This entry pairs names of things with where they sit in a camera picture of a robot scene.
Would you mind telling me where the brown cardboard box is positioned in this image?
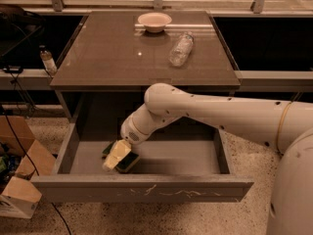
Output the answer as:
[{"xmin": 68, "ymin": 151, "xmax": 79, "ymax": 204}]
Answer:
[{"xmin": 0, "ymin": 116, "xmax": 56, "ymax": 183}]

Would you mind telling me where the grey cabinet with glossy top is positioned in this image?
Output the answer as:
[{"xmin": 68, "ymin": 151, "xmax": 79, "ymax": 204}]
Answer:
[{"xmin": 51, "ymin": 11, "xmax": 241, "ymax": 118}]

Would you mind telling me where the clear plastic water bottle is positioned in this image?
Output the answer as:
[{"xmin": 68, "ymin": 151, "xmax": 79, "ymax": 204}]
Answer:
[{"xmin": 168, "ymin": 31, "xmax": 194, "ymax": 67}]

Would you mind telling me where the white bowl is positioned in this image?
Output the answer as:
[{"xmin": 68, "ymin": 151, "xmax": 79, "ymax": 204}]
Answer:
[{"xmin": 138, "ymin": 13, "xmax": 172, "ymax": 33}]

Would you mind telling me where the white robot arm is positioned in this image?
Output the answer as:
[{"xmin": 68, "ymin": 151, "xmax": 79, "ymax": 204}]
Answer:
[{"xmin": 103, "ymin": 83, "xmax": 313, "ymax": 235}]

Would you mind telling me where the grey open drawer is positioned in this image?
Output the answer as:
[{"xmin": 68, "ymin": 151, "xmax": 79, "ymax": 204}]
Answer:
[{"xmin": 30, "ymin": 95, "xmax": 255, "ymax": 204}]

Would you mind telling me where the green and yellow sponge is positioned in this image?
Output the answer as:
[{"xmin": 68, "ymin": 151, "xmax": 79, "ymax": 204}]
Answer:
[{"xmin": 103, "ymin": 142, "xmax": 139, "ymax": 173}]

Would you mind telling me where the black cable on floor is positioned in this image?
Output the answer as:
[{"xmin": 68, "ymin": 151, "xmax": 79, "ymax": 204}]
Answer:
[{"xmin": 0, "ymin": 78, "xmax": 73, "ymax": 235}]

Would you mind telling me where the small bottle on ledge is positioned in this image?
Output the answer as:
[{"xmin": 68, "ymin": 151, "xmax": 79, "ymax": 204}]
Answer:
[{"xmin": 39, "ymin": 45, "xmax": 58, "ymax": 75}]

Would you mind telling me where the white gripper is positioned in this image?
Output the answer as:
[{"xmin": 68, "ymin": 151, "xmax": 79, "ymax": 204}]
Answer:
[{"xmin": 102, "ymin": 115, "xmax": 153, "ymax": 171}]

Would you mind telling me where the black clamp on ledge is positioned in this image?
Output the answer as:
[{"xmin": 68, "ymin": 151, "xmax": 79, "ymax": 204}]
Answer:
[{"xmin": 3, "ymin": 66, "xmax": 23, "ymax": 74}]

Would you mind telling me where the black equipment at left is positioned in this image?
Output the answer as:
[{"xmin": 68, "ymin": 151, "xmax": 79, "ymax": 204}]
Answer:
[{"xmin": 0, "ymin": 4, "xmax": 45, "ymax": 57}]

